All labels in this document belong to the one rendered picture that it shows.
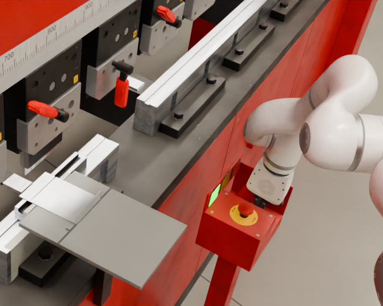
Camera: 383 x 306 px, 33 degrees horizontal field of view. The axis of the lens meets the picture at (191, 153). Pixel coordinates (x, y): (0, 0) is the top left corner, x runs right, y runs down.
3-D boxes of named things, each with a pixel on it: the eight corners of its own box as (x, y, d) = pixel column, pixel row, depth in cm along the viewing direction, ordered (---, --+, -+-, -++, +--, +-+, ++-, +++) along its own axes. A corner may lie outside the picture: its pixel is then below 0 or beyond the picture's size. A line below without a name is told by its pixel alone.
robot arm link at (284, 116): (273, 104, 128) (237, 149, 157) (350, 122, 130) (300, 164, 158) (279, 63, 131) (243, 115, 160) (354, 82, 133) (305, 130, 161)
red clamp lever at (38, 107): (44, 104, 96) (71, 113, 105) (20, 93, 97) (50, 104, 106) (38, 115, 96) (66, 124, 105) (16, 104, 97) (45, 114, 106)
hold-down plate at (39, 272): (41, 288, 125) (41, 278, 123) (18, 275, 126) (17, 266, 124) (122, 199, 146) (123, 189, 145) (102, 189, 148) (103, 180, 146)
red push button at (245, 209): (247, 224, 161) (250, 215, 159) (232, 218, 162) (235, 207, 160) (253, 215, 164) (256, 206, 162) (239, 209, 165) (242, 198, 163)
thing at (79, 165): (27, 224, 124) (27, 213, 122) (14, 217, 125) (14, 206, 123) (86, 167, 138) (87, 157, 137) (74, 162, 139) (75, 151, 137)
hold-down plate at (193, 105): (176, 139, 166) (178, 130, 164) (158, 131, 167) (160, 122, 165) (224, 87, 188) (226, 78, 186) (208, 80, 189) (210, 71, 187)
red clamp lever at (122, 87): (124, 110, 126) (129, 68, 119) (106, 102, 127) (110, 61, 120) (129, 106, 127) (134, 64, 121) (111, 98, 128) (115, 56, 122)
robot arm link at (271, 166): (258, 155, 158) (255, 164, 160) (290, 173, 156) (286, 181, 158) (272, 138, 164) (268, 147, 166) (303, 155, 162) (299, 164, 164)
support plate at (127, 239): (140, 291, 114) (141, 287, 113) (18, 226, 120) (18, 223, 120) (186, 228, 127) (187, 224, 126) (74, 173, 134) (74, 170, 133)
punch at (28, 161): (28, 178, 118) (28, 137, 112) (19, 173, 118) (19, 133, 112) (61, 149, 125) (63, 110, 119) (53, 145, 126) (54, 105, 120)
